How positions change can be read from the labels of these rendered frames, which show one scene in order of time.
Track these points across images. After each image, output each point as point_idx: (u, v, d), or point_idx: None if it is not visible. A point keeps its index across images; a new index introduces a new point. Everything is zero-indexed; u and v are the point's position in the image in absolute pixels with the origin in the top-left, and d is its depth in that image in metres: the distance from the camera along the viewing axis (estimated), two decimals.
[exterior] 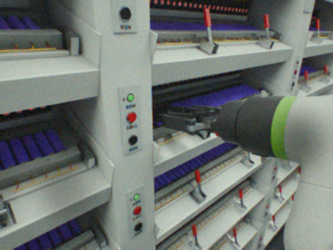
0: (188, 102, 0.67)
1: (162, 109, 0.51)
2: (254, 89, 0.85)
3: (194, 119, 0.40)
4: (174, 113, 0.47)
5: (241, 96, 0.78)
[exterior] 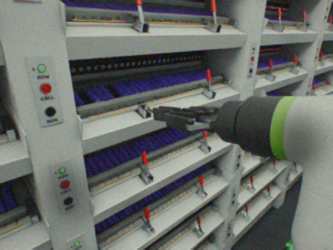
0: (133, 82, 0.68)
1: (165, 109, 0.51)
2: (209, 74, 0.87)
3: (193, 118, 0.40)
4: (176, 112, 0.47)
5: (193, 79, 0.80)
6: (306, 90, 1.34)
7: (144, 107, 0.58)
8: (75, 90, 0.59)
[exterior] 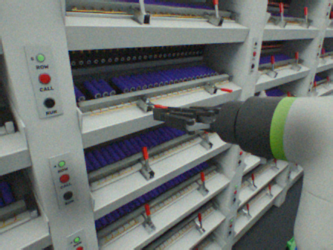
0: (134, 77, 0.67)
1: (165, 109, 0.51)
2: (211, 70, 0.86)
3: (193, 119, 0.40)
4: (176, 112, 0.47)
5: (195, 74, 0.79)
6: (308, 87, 1.33)
7: (145, 101, 0.57)
8: (75, 83, 0.58)
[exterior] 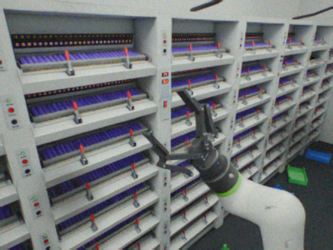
0: (88, 174, 1.22)
1: (161, 146, 0.51)
2: (141, 157, 1.41)
3: (191, 170, 0.56)
4: (172, 158, 0.53)
5: (128, 164, 1.34)
6: (227, 147, 1.88)
7: (88, 195, 1.13)
8: (53, 185, 1.13)
